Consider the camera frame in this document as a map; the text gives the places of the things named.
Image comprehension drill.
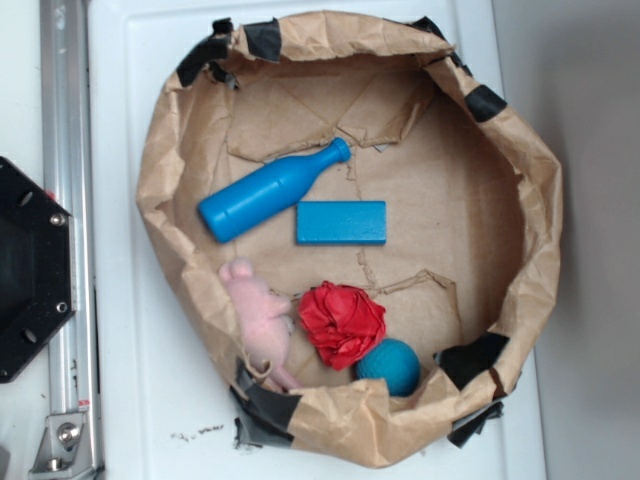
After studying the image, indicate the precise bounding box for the pink plush toy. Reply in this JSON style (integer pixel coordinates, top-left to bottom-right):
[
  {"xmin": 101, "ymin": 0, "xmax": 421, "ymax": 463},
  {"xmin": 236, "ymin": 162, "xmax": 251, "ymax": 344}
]
[{"xmin": 218, "ymin": 258, "xmax": 301, "ymax": 391}]

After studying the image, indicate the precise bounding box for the blue dimpled ball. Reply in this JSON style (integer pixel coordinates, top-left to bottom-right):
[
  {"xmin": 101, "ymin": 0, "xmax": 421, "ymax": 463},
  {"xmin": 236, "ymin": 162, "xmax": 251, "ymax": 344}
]
[{"xmin": 356, "ymin": 339, "xmax": 421, "ymax": 397}]

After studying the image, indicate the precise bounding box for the brown paper bag bin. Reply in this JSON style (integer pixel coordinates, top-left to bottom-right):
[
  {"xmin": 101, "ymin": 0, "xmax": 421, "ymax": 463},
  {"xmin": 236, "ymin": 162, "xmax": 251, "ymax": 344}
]
[{"xmin": 136, "ymin": 11, "xmax": 563, "ymax": 468}]

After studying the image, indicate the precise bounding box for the metal corner bracket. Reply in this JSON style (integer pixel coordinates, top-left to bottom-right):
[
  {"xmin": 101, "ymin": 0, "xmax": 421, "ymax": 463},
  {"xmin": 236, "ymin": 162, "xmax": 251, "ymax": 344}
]
[{"xmin": 28, "ymin": 412, "xmax": 95, "ymax": 479}]

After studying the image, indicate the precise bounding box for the blue rectangular block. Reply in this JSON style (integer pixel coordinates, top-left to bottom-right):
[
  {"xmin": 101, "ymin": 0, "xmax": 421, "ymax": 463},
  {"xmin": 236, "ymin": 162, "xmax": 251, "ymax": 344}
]
[{"xmin": 296, "ymin": 201, "xmax": 387, "ymax": 245}]

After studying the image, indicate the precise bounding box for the aluminium frame rail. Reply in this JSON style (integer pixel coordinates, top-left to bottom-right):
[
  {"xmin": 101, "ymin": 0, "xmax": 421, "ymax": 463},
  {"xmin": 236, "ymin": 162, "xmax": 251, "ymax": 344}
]
[{"xmin": 39, "ymin": 1, "xmax": 104, "ymax": 479}]

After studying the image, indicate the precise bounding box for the red crumpled paper ball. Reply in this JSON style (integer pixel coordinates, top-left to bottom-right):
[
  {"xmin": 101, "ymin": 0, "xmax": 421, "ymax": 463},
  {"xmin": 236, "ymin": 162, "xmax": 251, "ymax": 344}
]
[{"xmin": 298, "ymin": 281, "xmax": 386, "ymax": 371}]

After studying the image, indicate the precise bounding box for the blue plastic bottle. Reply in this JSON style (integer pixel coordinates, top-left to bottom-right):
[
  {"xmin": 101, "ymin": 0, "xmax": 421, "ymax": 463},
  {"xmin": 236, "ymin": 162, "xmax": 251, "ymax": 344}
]
[{"xmin": 198, "ymin": 138, "xmax": 351, "ymax": 243}]

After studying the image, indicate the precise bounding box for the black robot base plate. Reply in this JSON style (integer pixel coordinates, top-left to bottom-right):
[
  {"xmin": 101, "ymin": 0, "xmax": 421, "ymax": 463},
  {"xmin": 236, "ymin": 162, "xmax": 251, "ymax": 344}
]
[{"xmin": 1, "ymin": 157, "xmax": 74, "ymax": 384}]

